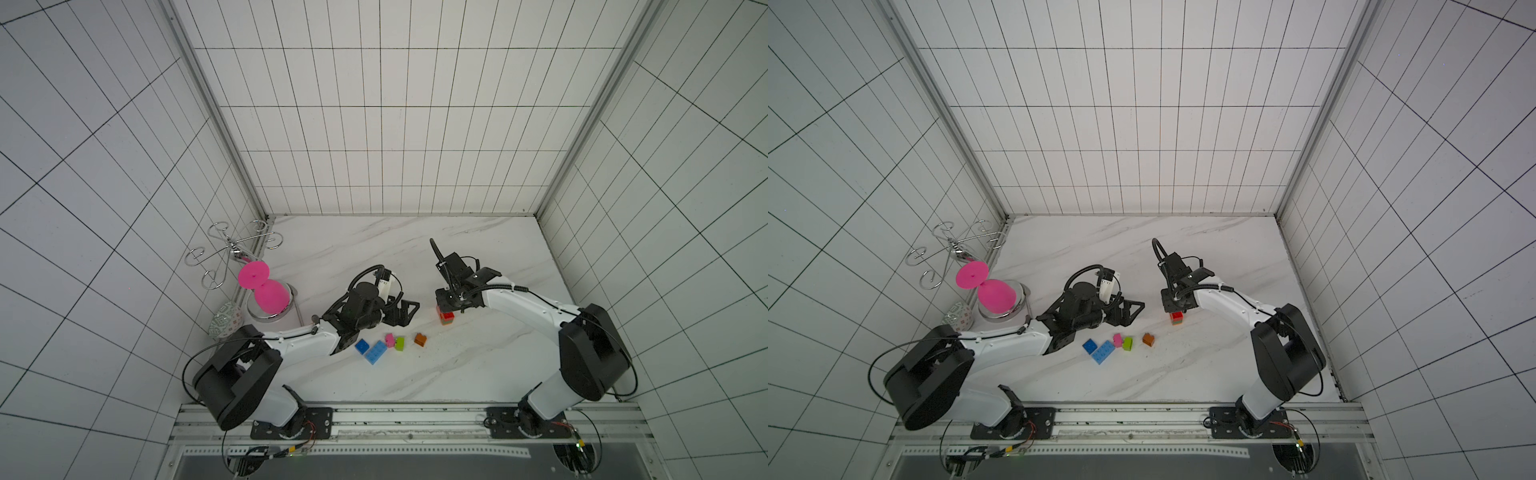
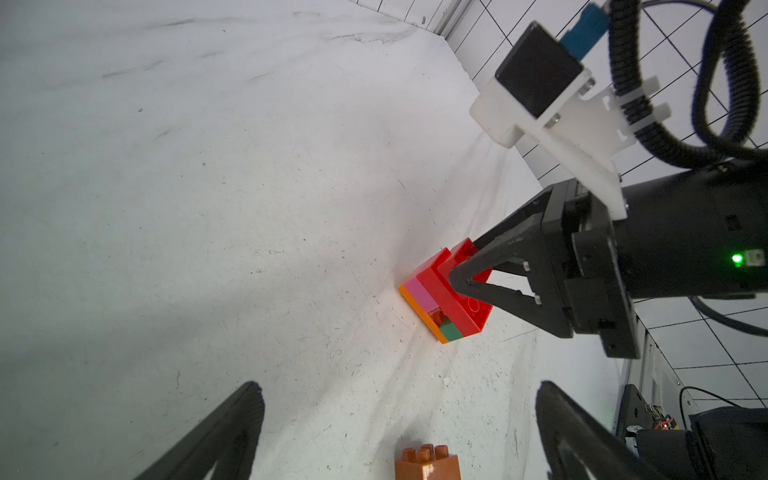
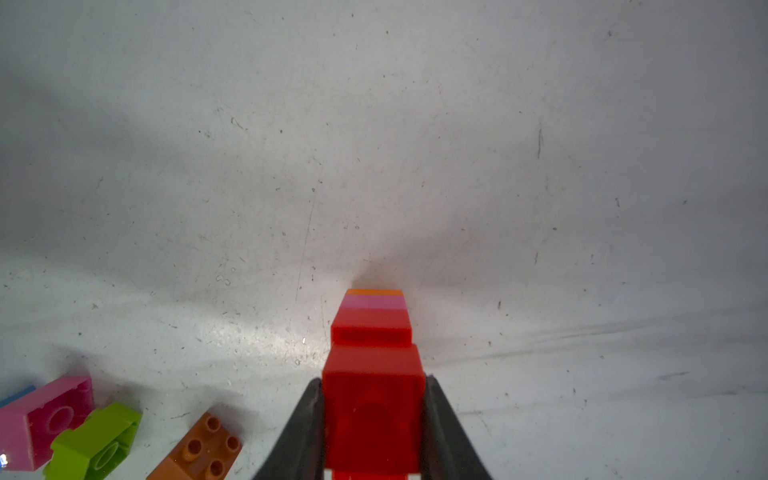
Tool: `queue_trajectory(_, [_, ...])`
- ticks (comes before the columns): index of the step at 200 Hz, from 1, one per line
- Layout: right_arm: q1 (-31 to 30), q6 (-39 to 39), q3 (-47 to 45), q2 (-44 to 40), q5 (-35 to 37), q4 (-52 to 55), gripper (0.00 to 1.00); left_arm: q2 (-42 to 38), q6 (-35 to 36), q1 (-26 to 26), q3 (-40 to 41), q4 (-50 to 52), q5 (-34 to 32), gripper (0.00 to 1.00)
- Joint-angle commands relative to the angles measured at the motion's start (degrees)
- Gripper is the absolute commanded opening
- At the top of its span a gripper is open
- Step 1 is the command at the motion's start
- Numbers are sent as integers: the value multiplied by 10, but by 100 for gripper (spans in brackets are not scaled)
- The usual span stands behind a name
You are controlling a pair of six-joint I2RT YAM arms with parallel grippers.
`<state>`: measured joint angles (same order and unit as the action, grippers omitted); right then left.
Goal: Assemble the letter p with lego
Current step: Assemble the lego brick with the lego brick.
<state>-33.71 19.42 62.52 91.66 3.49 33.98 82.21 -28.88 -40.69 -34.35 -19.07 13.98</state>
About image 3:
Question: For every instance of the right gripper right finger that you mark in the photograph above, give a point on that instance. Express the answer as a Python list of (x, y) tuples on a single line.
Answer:
[(446, 451)]

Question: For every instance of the orange lego brick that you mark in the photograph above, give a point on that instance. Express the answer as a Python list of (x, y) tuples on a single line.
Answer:
[(374, 292)]

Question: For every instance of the small pink lego brick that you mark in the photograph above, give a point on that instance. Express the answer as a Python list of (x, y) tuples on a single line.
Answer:
[(31, 422)]

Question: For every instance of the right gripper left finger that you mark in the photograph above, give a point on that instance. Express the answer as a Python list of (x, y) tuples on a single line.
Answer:
[(299, 452)]

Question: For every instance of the brown lego brick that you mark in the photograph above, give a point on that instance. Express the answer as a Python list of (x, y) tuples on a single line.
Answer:
[(207, 452)]

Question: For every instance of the magenta lego brick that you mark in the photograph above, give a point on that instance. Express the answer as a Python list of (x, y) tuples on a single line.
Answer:
[(375, 302)]

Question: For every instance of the lime green lego brick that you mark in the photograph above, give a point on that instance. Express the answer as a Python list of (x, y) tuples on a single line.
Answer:
[(96, 448)]

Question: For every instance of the light blue lego brick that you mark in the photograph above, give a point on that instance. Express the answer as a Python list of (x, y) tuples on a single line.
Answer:
[(17, 395)]

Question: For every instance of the small red lego brick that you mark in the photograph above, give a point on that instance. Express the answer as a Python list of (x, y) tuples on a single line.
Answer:
[(373, 411)]

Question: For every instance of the long red lego brick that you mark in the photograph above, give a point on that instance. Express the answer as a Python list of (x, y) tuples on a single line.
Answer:
[(371, 327)]

